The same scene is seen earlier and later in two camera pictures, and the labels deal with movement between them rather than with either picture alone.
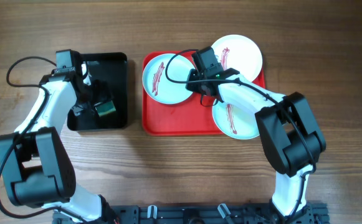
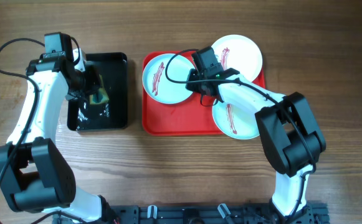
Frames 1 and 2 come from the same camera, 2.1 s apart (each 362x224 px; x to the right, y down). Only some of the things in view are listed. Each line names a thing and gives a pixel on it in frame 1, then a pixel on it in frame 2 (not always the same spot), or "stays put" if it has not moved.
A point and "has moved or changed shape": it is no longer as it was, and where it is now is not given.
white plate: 239,53 stays put
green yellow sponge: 104,107 has moved or changed shape
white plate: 156,83 stays put
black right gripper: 192,86 stays put
